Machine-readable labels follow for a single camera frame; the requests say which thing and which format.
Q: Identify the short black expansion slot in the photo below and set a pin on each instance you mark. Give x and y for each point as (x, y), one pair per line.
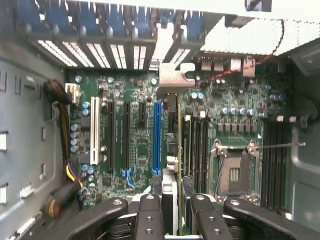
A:
(142, 112)

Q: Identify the blue expansion slot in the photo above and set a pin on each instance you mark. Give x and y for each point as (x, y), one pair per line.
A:
(157, 137)

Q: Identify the thin metal locking lever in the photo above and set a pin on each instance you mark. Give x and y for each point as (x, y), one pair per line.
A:
(282, 145)

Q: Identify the CPU socket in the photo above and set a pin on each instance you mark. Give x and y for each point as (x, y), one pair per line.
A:
(235, 175)

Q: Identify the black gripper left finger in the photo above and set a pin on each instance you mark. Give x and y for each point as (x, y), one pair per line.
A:
(147, 217)

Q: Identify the open black PC case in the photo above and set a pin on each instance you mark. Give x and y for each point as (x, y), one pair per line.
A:
(305, 175)

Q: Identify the black installed RAM stick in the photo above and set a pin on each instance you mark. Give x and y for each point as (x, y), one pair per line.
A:
(187, 145)

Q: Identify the metal socket cover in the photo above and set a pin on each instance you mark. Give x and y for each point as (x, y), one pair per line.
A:
(220, 150)

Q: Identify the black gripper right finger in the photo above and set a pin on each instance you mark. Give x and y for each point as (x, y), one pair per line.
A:
(210, 220)

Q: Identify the green motherboard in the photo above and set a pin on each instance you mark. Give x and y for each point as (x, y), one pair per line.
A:
(140, 140)

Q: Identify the white expansion slot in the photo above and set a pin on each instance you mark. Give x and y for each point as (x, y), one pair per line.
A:
(95, 130)

